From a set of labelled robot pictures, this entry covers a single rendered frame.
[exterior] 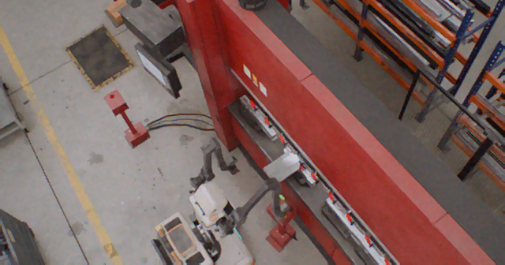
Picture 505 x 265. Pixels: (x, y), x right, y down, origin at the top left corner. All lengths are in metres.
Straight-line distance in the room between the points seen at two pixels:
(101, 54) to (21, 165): 1.67
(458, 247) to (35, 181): 4.47
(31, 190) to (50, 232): 0.57
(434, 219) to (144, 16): 2.50
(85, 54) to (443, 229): 4.98
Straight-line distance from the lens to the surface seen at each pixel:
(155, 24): 3.66
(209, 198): 3.45
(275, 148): 4.12
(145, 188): 5.15
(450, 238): 2.48
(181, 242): 3.89
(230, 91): 4.22
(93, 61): 6.24
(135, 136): 5.32
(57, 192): 5.51
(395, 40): 4.99
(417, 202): 2.50
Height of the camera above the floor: 4.58
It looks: 61 degrees down
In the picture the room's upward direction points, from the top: 9 degrees counter-clockwise
